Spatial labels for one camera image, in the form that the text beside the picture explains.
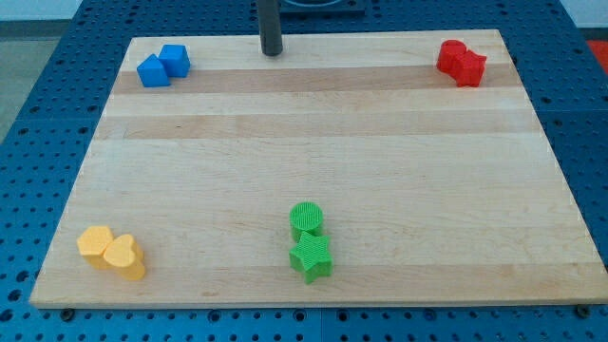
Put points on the yellow heart block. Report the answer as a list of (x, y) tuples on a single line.
[(125, 256)]

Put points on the yellow hexagon block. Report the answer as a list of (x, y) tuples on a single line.
[(92, 244)]

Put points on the green cylinder block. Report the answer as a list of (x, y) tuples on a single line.
[(306, 217)]

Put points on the wooden board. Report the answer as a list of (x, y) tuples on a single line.
[(432, 194)]

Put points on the green star block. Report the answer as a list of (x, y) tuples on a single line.
[(312, 257)]

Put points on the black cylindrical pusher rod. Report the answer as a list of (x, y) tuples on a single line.
[(269, 27)]

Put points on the blue cube block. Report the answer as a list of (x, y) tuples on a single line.
[(175, 60)]

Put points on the blue triangle block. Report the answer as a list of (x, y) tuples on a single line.
[(152, 72)]

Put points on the red cylinder block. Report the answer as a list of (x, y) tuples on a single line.
[(450, 50)]

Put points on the red star block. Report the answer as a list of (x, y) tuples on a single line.
[(468, 69)]

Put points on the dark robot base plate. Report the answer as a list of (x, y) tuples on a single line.
[(322, 6)]

